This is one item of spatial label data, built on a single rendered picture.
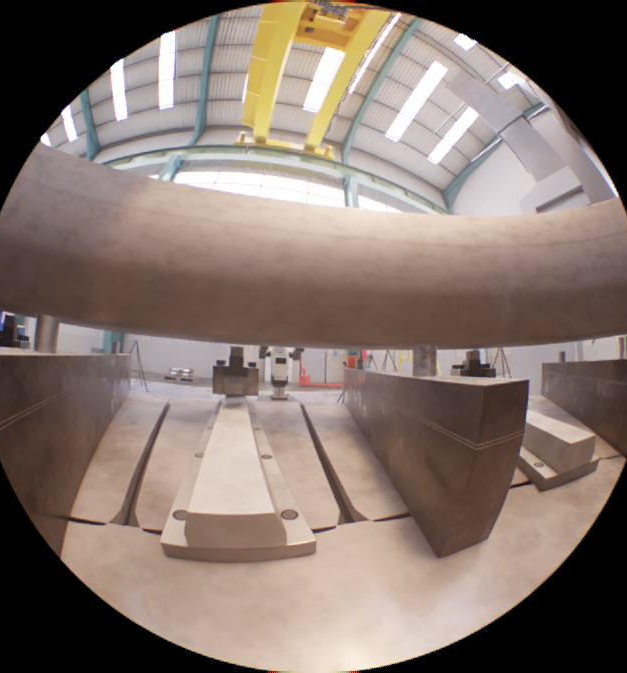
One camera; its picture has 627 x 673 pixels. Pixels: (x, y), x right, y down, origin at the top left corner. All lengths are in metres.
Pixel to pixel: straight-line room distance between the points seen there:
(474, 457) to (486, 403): 0.09
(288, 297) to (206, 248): 0.54
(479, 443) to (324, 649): 0.40
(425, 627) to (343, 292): 1.29
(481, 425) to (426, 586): 0.32
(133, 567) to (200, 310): 1.03
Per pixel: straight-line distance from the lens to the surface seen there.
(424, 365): 0.65
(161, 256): 1.23
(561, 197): 3.18
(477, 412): 0.38
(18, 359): 0.49
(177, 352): 8.73
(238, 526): 0.42
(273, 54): 10.98
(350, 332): 1.14
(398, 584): 0.49
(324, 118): 11.72
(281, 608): 0.45
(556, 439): 0.90
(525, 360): 4.15
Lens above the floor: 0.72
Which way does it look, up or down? 8 degrees up
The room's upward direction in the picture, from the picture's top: 2 degrees clockwise
